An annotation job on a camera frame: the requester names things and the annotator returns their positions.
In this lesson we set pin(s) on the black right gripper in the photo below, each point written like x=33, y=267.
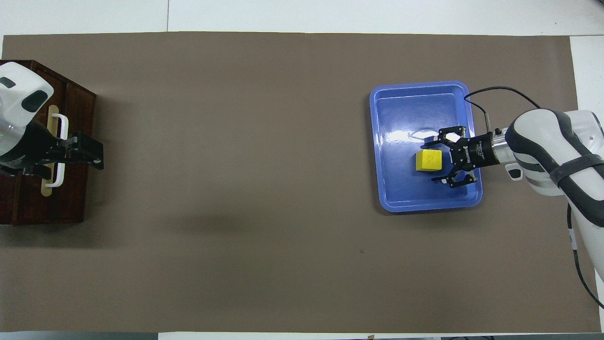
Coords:
x=474, y=151

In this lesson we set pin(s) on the yellow cube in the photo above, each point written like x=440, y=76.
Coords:
x=428, y=161

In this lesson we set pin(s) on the wooden drawer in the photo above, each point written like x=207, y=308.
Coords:
x=78, y=198

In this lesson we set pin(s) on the brown table mat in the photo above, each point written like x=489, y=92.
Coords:
x=264, y=189

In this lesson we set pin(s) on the dark wooden cabinet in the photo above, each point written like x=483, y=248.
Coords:
x=9, y=203

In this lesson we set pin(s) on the blue plastic tray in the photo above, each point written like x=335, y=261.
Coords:
x=406, y=189

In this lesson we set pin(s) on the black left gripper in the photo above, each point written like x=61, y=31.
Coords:
x=33, y=151

